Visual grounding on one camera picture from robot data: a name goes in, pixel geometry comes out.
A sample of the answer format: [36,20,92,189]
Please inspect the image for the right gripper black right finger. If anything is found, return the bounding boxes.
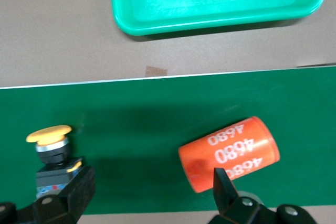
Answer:
[208,167,316,224]

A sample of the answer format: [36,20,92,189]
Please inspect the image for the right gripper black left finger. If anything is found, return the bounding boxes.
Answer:
[0,165,96,224]

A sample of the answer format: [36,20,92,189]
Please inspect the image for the orange cylinder printed 4680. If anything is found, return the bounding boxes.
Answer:
[177,115,281,194]

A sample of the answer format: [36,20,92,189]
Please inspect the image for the yellow mushroom push button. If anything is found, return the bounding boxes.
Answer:
[25,125,86,201]

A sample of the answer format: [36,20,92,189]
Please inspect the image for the green belt conveyor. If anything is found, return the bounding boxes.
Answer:
[0,65,336,216]

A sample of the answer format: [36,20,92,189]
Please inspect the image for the brown tape piece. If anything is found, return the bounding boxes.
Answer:
[145,66,169,77]

